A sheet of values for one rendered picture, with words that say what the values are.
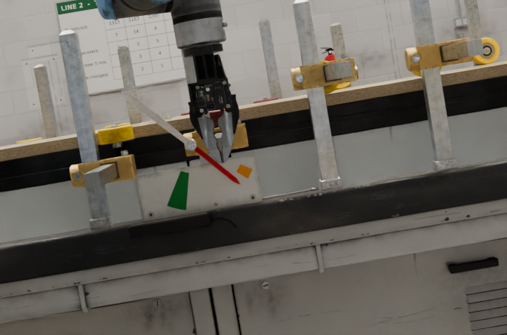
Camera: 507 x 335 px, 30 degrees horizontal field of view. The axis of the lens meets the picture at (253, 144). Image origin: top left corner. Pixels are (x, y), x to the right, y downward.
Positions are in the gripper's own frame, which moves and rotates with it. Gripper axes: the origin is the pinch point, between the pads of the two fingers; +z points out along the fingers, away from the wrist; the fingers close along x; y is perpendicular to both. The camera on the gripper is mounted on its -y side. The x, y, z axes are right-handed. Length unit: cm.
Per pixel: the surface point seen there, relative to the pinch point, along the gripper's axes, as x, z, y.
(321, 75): 22.6, -11.7, -27.8
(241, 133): 3.8, -2.4, -27.7
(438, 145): 45, 7, -28
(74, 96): -29.8, -15.9, -28.5
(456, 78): 56, -6, -50
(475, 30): 84, -18, -138
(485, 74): 63, -6, -50
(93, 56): -132, -71, -739
